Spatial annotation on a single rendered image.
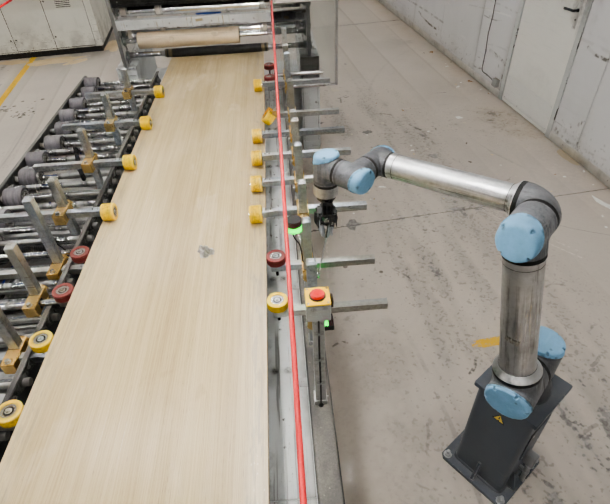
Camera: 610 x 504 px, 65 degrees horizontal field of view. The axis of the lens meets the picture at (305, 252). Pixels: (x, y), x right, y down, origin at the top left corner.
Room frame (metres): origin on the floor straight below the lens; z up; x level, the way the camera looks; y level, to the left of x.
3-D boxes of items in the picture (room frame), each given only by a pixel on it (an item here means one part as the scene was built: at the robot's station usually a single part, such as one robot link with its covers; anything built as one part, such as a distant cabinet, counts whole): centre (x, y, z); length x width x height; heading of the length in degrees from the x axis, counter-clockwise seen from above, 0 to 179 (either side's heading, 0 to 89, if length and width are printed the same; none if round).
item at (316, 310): (0.93, -0.03, 1.18); 0.07 x 0.07 x 0.08; 2
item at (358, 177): (1.38, -0.18, 1.33); 0.12 x 0.12 x 0.09; 47
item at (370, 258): (1.48, -0.07, 0.84); 0.43 x 0.03 x 0.04; 92
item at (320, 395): (0.93, -0.03, 0.93); 0.05 x 0.05 x 0.45; 2
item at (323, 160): (1.45, -0.09, 1.32); 0.10 x 0.09 x 0.12; 47
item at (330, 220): (1.44, -0.09, 1.15); 0.09 x 0.08 x 0.12; 2
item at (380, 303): (1.23, -0.09, 0.84); 0.44 x 0.03 x 0.04; 92
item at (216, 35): (4.02, 0.63, 1.05); 1.43 x 0.12 x 0.12; 92
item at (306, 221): (1.44, -0.01, 0.87); 0.04 x 0.04 x 0.48; 2
